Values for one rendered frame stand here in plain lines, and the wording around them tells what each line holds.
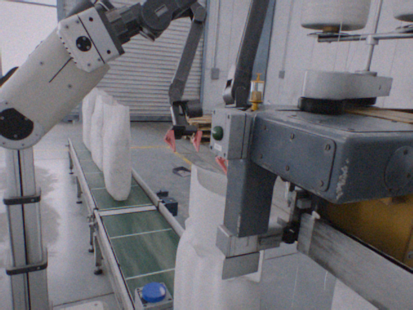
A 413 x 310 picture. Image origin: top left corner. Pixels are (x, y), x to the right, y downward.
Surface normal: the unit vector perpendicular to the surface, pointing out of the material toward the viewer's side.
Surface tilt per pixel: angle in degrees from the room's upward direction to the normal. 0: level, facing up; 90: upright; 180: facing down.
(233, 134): 90
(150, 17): 79
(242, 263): 90
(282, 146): 90
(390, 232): 90
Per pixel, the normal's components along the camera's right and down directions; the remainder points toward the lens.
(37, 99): 0.00, 0.65
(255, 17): 0.28, 0.07
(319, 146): -0.90, 0.05
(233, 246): 0.43, 0.28
